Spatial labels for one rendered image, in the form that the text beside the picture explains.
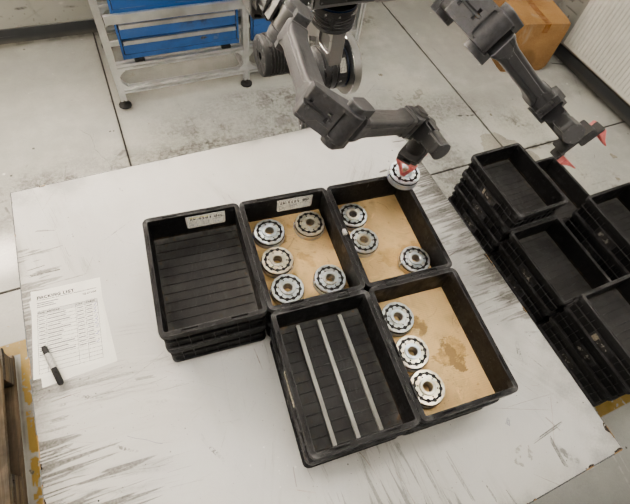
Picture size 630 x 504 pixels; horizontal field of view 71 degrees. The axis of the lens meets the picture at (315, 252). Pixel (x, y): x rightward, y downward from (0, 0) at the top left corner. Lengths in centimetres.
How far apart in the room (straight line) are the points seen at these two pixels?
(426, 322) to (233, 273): 63
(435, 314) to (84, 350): 110
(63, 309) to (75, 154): 158
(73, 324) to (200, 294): 42
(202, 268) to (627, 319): 177
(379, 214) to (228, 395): 80
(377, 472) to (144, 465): 65
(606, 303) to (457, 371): 103
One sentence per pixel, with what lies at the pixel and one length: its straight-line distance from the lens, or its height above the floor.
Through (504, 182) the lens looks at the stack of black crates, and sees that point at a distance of 244.
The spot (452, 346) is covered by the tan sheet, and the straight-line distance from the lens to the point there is 145.
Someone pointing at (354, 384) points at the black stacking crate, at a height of 83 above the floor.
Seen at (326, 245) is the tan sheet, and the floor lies 83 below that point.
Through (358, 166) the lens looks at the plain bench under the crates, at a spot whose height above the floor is 70.
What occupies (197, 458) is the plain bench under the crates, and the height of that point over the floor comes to 70.
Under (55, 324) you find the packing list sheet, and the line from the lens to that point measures 162.
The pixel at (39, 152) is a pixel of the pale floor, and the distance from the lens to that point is 315.
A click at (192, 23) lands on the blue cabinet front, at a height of 49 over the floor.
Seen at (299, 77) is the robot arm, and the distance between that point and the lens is 98.
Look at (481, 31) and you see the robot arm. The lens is 110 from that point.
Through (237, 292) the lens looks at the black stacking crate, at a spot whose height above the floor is 83.
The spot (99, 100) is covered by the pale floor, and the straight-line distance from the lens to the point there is 338.
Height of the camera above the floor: 208
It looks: 58 degrees down
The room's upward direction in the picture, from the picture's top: 12 degrees clockwise
